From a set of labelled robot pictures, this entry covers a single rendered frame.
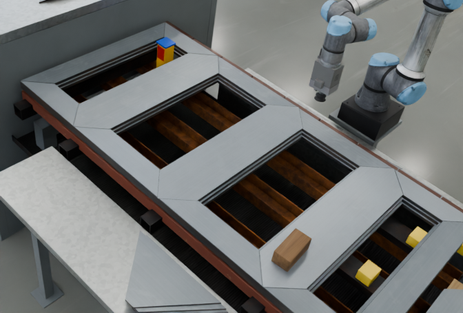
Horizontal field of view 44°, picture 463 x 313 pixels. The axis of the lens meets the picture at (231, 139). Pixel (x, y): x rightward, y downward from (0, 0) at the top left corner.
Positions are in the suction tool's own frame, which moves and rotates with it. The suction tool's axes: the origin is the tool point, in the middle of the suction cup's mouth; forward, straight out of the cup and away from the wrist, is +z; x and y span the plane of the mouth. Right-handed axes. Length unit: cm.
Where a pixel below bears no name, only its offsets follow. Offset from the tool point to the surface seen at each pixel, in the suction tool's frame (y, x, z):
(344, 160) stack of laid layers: 17.3, -2.8, 16.9
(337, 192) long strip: 25.1, -19.2, 16.9
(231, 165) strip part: -7.4, -37.6, 16.3
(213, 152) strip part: -15.9, -37.6, 15.9
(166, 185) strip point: -15, -61, 17
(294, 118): -8.7, 0.6, 13.9
